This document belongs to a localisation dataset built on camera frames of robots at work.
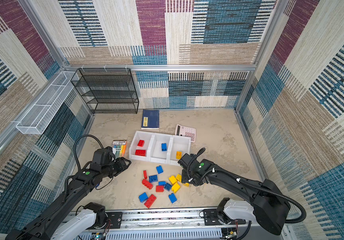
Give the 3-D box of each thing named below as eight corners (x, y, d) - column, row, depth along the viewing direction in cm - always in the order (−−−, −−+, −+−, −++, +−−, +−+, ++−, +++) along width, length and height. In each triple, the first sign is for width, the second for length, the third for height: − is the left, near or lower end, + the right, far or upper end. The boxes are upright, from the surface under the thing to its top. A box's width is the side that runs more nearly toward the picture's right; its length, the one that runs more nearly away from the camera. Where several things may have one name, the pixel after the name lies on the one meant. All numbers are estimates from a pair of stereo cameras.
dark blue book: (140, 129, 111) (139, 127, 110) (143, 111, 123) (142, 109, 121) (159, 129, 111) (158, 127, 109) (160, 111, 123) (160, 109, 121)
